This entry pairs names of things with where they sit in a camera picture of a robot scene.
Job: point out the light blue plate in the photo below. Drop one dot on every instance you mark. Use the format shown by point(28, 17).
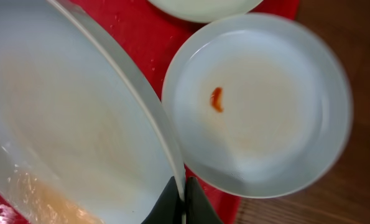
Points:
point(204, 11)
point(83, 135)
point(261, 106)

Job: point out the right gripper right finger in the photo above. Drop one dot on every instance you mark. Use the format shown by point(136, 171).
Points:
point(197, 206)

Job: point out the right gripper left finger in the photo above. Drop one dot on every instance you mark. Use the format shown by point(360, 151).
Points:
point(168, 208)

